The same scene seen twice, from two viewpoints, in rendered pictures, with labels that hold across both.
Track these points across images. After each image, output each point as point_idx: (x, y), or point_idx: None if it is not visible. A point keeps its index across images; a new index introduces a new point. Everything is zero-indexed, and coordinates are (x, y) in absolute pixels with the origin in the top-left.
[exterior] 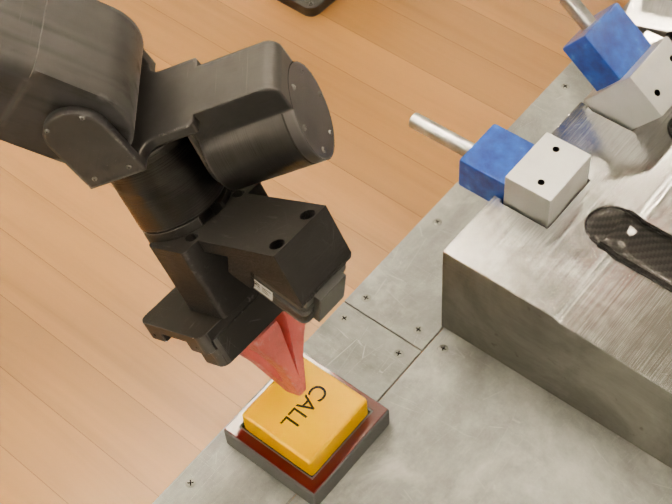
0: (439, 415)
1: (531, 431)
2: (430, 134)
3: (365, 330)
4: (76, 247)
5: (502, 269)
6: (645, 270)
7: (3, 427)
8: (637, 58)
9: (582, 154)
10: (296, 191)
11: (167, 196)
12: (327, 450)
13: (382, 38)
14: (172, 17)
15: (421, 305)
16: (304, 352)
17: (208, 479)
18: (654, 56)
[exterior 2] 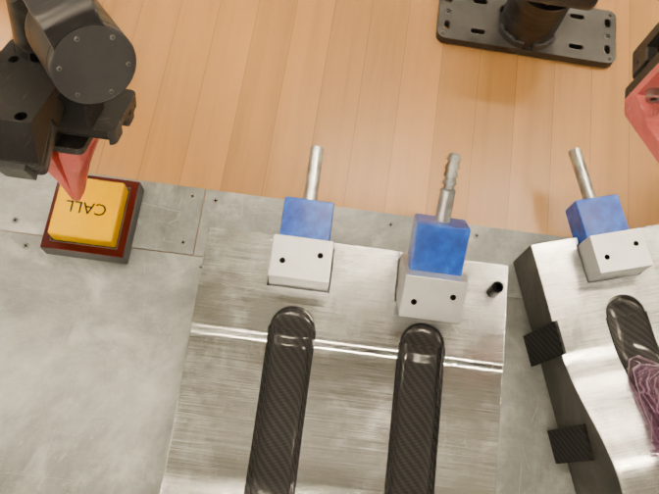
0: (149, 290)
1: (167, 352)
2: (308, 166)
3: (190, 213)
4: (162, 15)
5: (214, 271)
6: (267, 368)
7: None
8: (438, 271)
9: (326, 275)
10: (278, 113)
11: (15, 23)
12: (66, 237)
13: (446, 94)
14: None
15: None
16: (154, 186)
17: (35, 182)
18: (440, 283)
